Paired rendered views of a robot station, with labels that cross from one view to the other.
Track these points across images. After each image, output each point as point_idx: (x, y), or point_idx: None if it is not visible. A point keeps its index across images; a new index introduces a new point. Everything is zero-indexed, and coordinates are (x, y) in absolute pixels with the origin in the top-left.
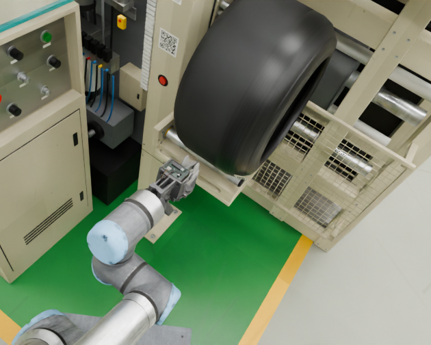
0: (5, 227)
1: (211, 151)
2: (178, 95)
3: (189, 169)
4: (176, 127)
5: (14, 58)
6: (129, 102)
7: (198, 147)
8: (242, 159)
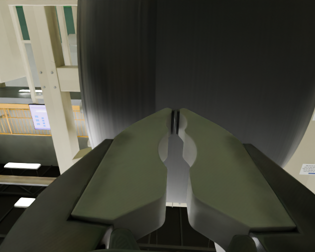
0: None
1: (173, 65)
2: (296, 144)
3: (186, 125)
4: None
5: None
6: None
7: (222, 36)
8: (92, 91)
